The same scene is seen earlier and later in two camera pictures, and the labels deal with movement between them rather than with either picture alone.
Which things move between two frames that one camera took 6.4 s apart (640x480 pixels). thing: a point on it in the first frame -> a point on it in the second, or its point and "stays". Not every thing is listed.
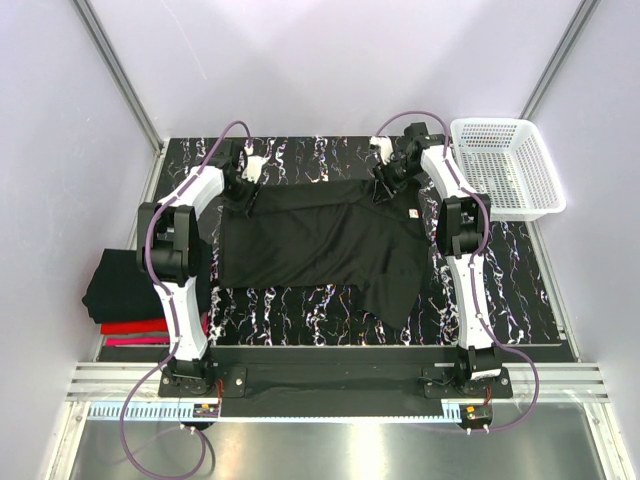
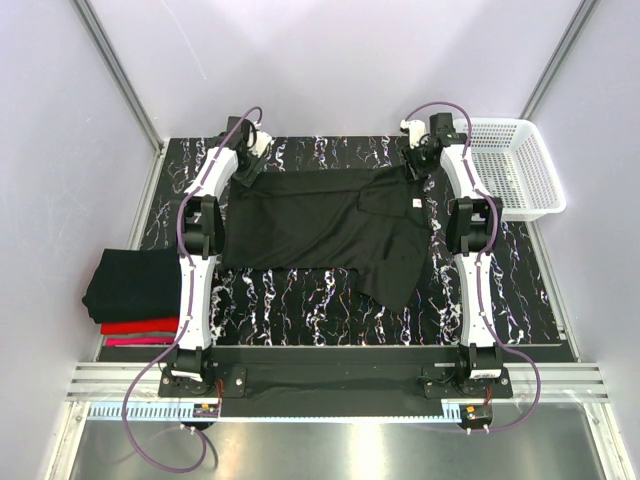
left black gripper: x=253 y=190 -> x=246 y=177
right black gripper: x=385 y=185 -> x=414 y=169
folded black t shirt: x=120 y=291 stays
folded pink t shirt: x=137 y=341 stays
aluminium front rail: x=578 y=381 stays
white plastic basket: x=504 y=160 stays
